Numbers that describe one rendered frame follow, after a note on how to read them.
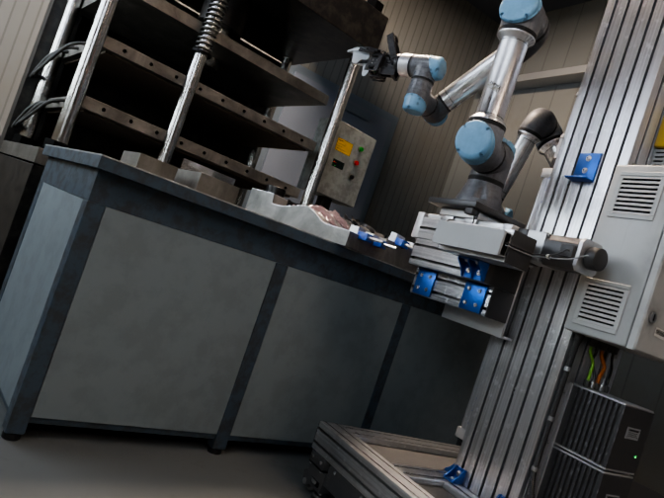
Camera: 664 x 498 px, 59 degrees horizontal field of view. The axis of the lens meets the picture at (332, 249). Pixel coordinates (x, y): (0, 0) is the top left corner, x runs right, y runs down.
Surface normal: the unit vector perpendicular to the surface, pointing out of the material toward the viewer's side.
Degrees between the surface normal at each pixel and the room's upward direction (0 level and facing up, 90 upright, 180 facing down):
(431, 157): 90
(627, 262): 90
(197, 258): 90
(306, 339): 90
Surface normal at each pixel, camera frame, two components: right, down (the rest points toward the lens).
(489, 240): -0.81, -0.29
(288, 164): 0.49, 0.14
